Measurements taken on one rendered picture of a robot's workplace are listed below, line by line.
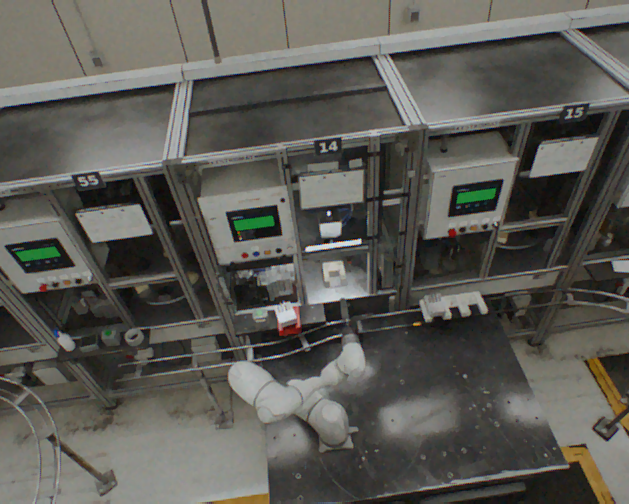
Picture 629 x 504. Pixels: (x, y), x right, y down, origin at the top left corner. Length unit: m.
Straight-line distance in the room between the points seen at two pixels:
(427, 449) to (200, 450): 1.61
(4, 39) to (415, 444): 5.52
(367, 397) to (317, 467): 0.47
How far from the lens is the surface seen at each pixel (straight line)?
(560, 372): 3.90
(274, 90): 2.59
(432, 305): 2.84
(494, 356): 3.01
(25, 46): 6.18
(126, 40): 5.84
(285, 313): 2.69
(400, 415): 2.74
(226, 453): 3.49
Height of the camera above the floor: 3.17
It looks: 46 degrees down
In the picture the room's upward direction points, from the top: 7 degrees counter-clockwise
